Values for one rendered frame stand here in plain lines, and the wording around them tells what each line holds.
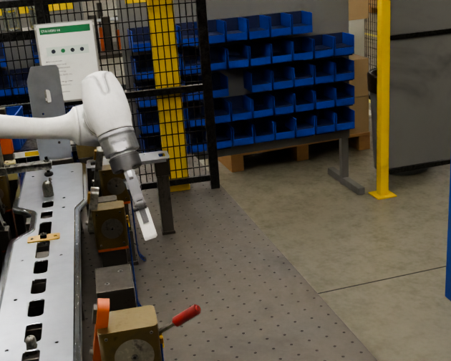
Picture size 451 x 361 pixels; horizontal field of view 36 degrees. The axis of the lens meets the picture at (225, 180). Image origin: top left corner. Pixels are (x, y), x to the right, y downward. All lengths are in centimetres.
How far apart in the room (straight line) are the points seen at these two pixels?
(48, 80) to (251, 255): 93
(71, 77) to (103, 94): 112
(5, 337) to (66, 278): 25
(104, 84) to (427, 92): 331
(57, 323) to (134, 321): 22
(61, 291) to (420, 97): 350
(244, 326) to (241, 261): 40
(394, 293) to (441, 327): 36
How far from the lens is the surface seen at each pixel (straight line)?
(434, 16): 467
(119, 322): 131
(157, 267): 231
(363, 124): 570
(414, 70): 465
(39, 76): 250
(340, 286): 359
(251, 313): 200
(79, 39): 276
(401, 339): 319
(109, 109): 166
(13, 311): 155
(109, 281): 153
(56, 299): 156
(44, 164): 228
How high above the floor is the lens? 171
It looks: 19 degrees down
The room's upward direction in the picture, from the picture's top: 4 degrees counter-clockwise
